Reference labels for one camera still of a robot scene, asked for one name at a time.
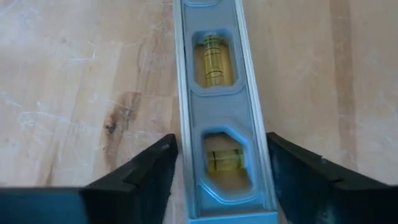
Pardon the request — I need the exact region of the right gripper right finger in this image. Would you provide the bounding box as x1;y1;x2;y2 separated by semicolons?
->
266;131;398;224

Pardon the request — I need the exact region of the grey torpedo level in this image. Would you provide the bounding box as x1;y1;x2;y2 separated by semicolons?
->
172;0;280;224

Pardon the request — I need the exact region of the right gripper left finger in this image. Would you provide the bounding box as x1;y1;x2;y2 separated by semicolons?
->
0;133;179;224

